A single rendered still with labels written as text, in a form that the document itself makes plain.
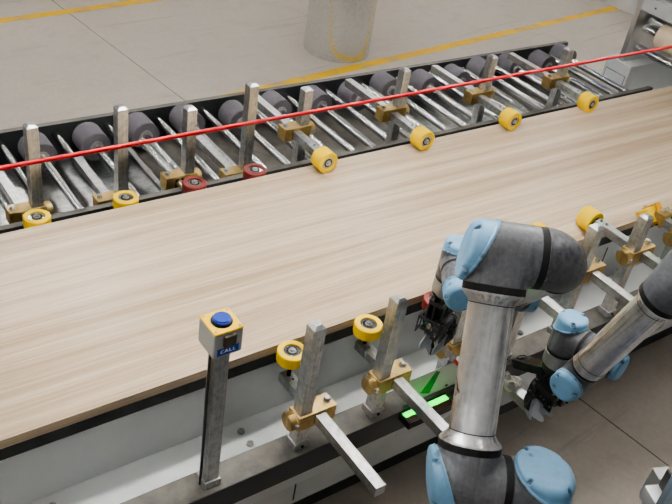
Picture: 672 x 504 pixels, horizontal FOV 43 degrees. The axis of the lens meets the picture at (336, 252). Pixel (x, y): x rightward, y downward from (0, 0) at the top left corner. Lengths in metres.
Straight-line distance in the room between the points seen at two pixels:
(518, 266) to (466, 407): 0.27
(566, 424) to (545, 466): 2.00
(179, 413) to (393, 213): 1.02
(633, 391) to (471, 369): 2.39
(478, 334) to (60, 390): 1.04
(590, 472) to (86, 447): 1.99
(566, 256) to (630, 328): 0.36
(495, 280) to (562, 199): 1.68
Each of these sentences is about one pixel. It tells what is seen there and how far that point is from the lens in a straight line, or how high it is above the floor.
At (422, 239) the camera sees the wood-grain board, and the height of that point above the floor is 0.90.
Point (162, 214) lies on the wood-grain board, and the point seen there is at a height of 0.90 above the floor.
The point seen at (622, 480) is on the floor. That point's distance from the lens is 3.51.
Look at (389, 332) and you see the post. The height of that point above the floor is 1.01.
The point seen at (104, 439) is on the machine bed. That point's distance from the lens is 2.22.
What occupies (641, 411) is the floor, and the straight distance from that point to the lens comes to 3.83.
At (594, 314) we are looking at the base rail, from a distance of 3.01.
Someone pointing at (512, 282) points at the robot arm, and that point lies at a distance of 1.53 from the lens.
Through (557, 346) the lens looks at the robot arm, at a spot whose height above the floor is 1.10.
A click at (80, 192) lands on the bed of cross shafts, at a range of 3.14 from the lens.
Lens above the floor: 2.41
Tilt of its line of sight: 35 degrees down
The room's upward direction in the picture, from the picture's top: 10 degrees clockwise
